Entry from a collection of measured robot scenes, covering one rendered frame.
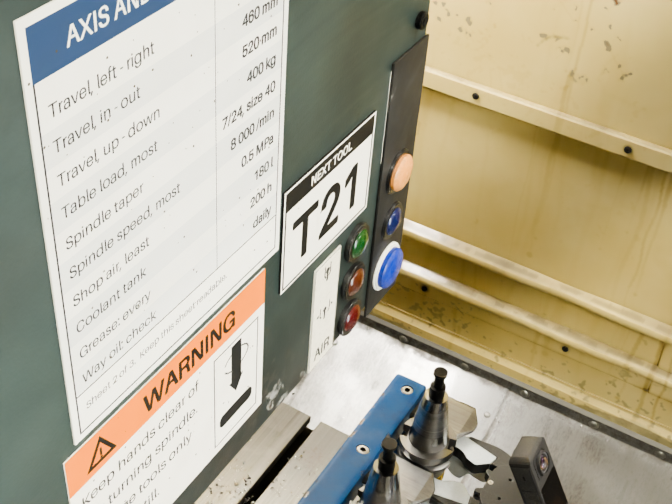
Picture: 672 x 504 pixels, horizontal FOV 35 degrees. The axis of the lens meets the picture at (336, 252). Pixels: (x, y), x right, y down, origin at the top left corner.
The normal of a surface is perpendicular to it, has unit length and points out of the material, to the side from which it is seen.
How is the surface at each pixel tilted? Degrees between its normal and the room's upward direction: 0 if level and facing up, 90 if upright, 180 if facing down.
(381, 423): 0
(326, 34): 90
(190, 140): 90
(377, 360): 24
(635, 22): 90
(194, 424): 90
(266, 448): 0
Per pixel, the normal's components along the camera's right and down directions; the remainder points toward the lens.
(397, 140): 0.86, 0.37
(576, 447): -0.15, -0.48
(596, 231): -0.50, 0.53
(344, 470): 0.07, -0.77
